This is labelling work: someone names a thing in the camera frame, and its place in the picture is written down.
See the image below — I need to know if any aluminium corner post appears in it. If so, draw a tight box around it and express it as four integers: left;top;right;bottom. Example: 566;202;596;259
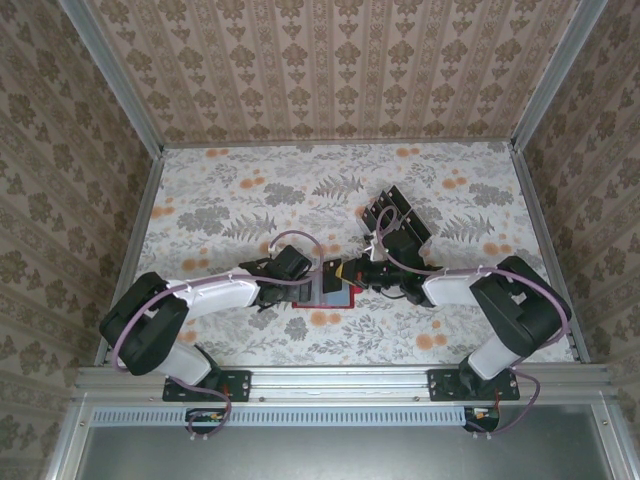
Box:
57;0;166;159
509;0;612;151

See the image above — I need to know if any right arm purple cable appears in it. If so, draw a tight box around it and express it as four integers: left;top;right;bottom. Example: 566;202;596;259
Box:
374;207;574;441

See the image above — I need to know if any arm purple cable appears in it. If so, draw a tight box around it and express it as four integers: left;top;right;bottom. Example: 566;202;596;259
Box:
374;207;574;441
112;229;322;444

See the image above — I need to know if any long aluminium base rail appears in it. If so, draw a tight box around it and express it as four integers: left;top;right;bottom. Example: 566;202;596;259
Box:
73;363;615;405

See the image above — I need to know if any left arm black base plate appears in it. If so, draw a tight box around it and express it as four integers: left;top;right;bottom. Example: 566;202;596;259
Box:
162;369;251;402

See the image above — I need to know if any white slotted cable duct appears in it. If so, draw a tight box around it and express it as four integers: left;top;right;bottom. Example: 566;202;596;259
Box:
91;404;502;429

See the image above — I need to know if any aluminium side rail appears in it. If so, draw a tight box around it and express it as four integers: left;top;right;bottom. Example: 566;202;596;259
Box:
93;148;167;366
509;147;592;365

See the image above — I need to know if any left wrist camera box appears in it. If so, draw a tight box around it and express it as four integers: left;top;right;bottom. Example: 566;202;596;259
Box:
268;244;315;279

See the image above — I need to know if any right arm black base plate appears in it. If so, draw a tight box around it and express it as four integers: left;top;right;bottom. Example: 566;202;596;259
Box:
427;368;521;402

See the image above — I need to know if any grey sheet metal panel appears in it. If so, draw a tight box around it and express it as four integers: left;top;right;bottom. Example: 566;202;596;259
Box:
47;399;640;480

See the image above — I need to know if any black cable connector port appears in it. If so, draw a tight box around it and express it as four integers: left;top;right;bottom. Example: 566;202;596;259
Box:
462;405;501;434
185;407;227;435

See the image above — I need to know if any red leather card holder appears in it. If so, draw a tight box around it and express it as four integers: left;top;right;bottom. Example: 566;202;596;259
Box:
291;277;357;310

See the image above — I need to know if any black card organizer rack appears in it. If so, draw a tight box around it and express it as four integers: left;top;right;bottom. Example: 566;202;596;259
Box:
360;183;435;254

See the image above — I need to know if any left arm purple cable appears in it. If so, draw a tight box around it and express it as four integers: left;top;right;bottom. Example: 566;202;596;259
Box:
112;229;322;444

